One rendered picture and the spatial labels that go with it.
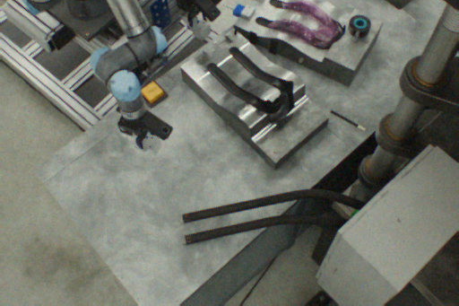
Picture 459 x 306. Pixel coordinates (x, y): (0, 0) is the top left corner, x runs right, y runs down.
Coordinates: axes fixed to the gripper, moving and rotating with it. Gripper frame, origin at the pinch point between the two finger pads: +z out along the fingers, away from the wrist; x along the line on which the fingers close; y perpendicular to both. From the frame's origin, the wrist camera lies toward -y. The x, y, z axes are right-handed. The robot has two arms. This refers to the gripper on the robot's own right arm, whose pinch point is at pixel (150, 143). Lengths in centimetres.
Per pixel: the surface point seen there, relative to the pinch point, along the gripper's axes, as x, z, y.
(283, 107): -33.1, 7.8, -34.5
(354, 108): -46, 15, -58
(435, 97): -9, -59, -72
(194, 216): 14.3, 11.2, -21.1
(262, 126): -22.5, 6.2, -30.5
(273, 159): -13.5, 9.0, -38.1
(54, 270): 39, 95, 47
